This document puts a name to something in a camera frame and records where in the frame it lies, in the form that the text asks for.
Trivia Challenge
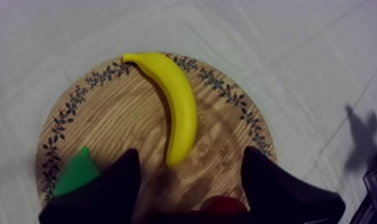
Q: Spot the round wooden board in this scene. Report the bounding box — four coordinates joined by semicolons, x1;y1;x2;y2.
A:
35;51;277;214

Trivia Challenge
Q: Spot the green toy pear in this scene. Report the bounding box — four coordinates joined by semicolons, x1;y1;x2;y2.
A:
53;146;101;197

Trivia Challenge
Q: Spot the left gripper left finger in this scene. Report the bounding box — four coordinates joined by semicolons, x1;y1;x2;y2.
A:
38;148;141;224

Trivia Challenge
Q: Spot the yellow toy banana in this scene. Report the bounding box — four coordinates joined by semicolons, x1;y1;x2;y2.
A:
121;52;198;167

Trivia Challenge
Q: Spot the small red fruit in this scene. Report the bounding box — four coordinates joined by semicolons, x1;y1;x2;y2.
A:
200;195;249;213

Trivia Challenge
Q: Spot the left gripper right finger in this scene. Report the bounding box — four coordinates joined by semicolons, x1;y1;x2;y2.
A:
241;146;347;224

